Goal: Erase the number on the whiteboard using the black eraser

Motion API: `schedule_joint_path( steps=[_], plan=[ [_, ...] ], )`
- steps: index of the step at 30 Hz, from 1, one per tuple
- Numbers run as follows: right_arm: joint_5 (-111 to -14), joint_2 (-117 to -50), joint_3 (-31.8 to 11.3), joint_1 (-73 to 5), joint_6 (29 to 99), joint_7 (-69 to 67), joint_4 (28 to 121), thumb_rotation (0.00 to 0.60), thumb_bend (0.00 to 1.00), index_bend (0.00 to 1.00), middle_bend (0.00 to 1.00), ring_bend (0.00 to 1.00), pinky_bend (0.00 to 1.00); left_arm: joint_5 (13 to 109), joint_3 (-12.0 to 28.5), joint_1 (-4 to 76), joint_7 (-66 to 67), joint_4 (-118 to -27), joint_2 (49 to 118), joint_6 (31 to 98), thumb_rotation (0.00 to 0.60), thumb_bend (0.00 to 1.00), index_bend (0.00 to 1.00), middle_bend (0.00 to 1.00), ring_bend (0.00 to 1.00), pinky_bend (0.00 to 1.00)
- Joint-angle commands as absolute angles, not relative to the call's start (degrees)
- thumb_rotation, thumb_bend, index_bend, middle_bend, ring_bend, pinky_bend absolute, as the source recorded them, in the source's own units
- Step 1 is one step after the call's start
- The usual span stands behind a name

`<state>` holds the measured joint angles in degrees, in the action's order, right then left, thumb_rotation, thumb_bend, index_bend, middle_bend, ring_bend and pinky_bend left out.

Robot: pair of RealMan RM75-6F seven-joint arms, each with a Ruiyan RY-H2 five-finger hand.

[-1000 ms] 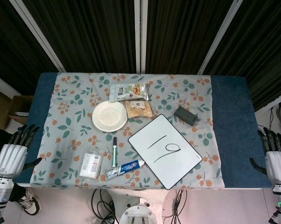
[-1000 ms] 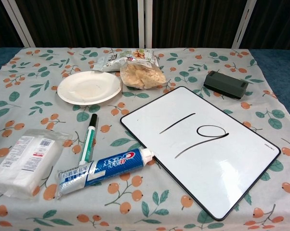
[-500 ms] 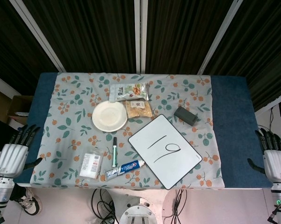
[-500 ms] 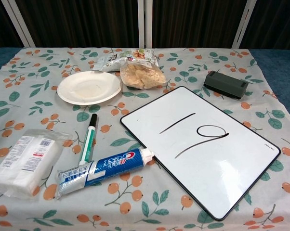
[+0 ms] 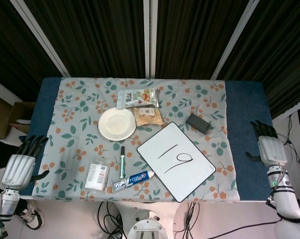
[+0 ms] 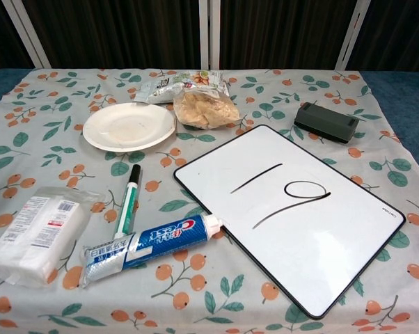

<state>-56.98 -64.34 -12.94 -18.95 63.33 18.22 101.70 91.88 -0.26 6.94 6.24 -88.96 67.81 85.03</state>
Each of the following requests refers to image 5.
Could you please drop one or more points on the clear bag of orange snacks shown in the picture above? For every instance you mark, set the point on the clear bag of orange snacks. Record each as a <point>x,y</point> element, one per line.
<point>147,117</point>

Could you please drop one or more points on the white round plate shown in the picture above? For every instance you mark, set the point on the white round plate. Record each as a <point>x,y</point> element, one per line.
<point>117,124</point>

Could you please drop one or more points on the white whiteboard with black rim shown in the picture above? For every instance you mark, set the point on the white whiteboard with black rim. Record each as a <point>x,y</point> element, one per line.
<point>180,149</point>

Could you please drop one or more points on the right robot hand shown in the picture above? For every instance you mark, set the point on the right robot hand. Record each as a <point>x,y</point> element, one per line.
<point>272,150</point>

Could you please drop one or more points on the green marker pen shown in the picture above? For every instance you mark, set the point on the green marker pen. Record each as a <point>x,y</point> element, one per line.
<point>122,164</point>

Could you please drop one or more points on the green snack bag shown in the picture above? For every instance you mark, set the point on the green snack bag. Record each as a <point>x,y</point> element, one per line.
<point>137,97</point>

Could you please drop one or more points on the blue table cover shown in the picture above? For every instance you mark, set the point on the blue table cover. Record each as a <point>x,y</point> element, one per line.
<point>249,124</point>

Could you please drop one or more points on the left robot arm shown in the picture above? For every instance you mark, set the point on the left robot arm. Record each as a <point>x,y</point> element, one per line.
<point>5,204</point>

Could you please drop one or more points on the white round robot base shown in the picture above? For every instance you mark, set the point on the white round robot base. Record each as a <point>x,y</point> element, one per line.
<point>147,226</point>

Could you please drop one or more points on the white frame post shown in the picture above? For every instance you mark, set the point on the white frame post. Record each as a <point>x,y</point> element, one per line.
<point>234,39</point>
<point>150,37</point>
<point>43,39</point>

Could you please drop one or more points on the black pleated curtain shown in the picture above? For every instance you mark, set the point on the black pleated curtain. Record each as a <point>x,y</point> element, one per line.
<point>95,37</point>
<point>194,37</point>
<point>13,54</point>
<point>282,49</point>

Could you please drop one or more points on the floral patterned tablecloth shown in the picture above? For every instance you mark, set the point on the floral patterned tablecloth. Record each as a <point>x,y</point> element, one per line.
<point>75,139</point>

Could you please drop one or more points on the blue toothpaste tube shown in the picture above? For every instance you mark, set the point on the blue toothpaste tube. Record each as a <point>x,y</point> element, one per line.
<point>137,178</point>

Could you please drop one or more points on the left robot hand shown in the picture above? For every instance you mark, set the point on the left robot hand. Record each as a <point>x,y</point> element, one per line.
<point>18,169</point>

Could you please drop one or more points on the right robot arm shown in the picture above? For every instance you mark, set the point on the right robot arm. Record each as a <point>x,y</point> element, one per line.
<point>287,199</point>

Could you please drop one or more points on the white tissue pack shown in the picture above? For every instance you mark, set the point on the white tissue pack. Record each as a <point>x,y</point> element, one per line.
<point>97,175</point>

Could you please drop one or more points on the black and white sneaker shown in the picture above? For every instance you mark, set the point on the black and white sneaker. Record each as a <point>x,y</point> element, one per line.
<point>34,216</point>

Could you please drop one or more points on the brown cardboard box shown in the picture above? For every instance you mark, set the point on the brown cardboard box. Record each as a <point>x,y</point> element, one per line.
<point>0,114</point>

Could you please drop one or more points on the dark grey whiteboard eraser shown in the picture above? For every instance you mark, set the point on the dark grey whiteboard eraser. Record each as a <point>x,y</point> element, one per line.
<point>197,123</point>

